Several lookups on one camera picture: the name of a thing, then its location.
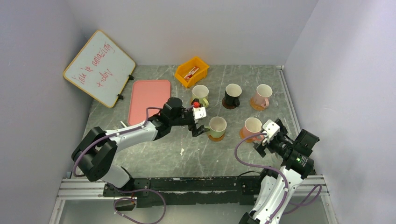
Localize red white marker pens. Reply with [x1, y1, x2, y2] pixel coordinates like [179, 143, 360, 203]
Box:
[184, 66, 199, 81]

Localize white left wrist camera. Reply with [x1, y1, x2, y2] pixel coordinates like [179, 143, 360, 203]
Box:
[192, 102, 206, 122]

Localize pink plastic tray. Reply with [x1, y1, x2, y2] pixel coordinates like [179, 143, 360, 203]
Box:
[127, 80, 171, 126]

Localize dark brown wooden coaster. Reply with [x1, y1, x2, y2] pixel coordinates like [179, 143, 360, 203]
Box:
[222, 99, 239, 110]

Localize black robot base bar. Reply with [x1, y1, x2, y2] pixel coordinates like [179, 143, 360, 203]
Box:
[102, 175, 277, 208]

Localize whiteboard with yellow frame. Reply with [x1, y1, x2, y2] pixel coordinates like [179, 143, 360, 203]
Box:
[63, 30, 136, 108]

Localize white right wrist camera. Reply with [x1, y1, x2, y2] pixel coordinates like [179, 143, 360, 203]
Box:
[262, 119, 280, 145]

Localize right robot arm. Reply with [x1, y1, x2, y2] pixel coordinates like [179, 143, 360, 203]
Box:
[239, 119, 320, 224]

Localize orange patterned coaster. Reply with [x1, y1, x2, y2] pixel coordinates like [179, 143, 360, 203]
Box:
[239, 128, 256, 144]
[249, 98, 266, 111]

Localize light wooden round coaster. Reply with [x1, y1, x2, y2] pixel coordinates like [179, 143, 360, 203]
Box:
[208, 134, 225, 142]

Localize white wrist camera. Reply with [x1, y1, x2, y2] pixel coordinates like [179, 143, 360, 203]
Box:
[192, 102, 206, 122]
[262, 119, 280, 145]

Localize pink mug white inside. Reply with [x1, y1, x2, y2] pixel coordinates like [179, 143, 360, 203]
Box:
[253, 84, 273, 108]

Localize yellow plastic bin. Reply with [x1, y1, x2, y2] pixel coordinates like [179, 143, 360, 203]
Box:
[174, 56, 210, 88]

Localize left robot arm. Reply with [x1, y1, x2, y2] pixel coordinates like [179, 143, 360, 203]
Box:
[71, 97, 209, 196]

